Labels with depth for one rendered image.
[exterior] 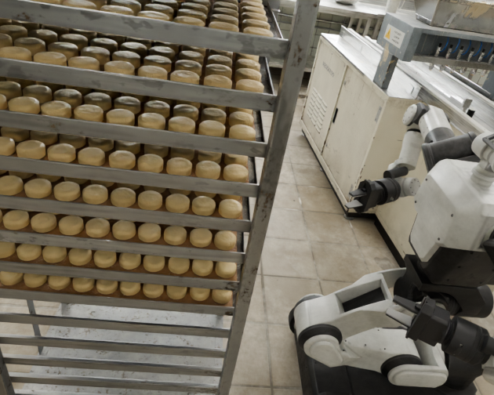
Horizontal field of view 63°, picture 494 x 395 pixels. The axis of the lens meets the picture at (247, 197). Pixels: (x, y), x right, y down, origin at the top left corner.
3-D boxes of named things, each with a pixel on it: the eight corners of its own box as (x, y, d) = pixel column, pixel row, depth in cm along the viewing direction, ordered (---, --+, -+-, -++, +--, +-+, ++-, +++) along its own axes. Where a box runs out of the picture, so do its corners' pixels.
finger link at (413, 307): (394, 295, 98) (419, 306, 96) (391, 303, 95) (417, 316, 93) (396, 290, 97) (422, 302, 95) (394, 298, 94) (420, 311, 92)
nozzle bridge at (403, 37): (365, 74, 233) (385, 12, 214) (474, 87, 247) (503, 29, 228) (388, 96, 207) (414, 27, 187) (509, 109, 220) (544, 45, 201)
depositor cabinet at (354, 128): (296, 132, 357) (321, 33, 309) (371, 137, 370) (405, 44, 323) (343, 222, 254) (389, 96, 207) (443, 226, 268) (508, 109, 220)
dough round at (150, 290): (159, 300, 99) (159, 295, 98) (139, 295, 99) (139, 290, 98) (165, 286, 103) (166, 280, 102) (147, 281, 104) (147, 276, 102)
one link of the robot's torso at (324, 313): (300, 321, 148) (428, 284, 138) (307, 365, 133) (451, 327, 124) (285, 296, 140) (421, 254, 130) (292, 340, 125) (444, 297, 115)
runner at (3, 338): (234, 349, 112) (236, 343, 111) (234, 359, 110) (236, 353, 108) (-8, 333, 105) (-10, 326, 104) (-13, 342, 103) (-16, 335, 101)
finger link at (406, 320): (385, 314, 98) (411, 326, 96) (388, 306, 100) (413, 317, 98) (383, 318, 98) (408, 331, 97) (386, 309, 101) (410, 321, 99)
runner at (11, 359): (230, 368, 117) (232, 362, 116) (230, 377, 115) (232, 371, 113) (-1, 353, 111) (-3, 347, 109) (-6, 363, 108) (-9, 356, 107)
